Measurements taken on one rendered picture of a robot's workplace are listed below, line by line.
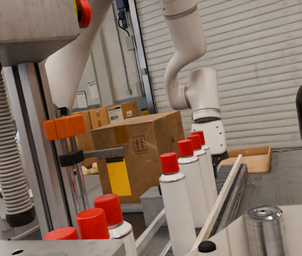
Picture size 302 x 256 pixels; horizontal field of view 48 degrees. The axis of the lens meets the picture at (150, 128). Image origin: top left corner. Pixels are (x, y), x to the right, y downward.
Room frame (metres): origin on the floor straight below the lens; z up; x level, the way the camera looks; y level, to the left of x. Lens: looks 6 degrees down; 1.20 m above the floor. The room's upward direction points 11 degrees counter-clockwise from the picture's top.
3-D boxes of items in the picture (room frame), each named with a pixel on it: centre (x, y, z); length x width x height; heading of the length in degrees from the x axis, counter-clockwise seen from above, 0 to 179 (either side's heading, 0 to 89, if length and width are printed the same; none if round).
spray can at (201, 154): (0.83, -0.10, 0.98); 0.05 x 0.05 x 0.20
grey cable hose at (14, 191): (0.42, 0.18, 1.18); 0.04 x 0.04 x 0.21
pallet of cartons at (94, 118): (4.88, 0.58, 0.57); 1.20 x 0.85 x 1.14; 149
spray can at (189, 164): (0.78, -0.07, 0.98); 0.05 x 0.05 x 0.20
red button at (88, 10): (0.46, 0.07, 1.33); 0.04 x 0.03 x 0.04; 33
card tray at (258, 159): (1.46, -0.35, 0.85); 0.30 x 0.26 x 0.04; 158
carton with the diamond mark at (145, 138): (1.27, 0.04, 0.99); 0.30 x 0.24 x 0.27; 156
